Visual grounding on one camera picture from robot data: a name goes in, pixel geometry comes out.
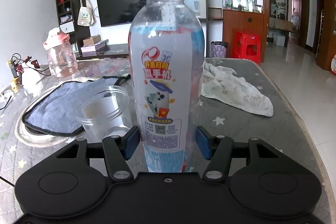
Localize white tote bag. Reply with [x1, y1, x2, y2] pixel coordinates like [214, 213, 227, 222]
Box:
[77, 0, 95, 27]

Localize clear plastic cup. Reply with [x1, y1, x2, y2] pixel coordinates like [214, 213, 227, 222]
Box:
[73, 85, 133, 142]

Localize red plastic stool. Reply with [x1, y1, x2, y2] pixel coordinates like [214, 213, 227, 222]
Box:
[231, 32, 261, 64]

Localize pink lidded clear jug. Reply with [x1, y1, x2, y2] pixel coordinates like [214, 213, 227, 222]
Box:
[43, 27, 78, 78]

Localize black flat television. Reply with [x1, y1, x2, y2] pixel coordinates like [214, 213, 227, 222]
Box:
[97, 0, 146, 27]

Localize white crumpled towel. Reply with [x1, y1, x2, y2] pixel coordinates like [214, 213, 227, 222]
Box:
[201, 62, 274, 117]

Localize grey star table cover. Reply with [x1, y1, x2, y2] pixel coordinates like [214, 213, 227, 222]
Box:
[1, 59, 335, 223]

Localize stacked boxes on stand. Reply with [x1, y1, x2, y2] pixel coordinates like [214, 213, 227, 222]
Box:
[81, 35, 108, 57]

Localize clear labelled drink bottle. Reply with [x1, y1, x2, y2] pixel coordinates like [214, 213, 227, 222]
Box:
[129, 0, 205, 173]

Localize purple patterned bin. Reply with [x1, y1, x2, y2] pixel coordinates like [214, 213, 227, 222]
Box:
[211, 41, 228, 58]

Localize blue cloth black trim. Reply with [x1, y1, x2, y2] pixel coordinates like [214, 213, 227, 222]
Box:
[22, 74, 130, 137]

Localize dark wall shelf unit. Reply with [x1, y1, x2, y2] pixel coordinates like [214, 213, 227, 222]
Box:
[55, 0, 82, 53]

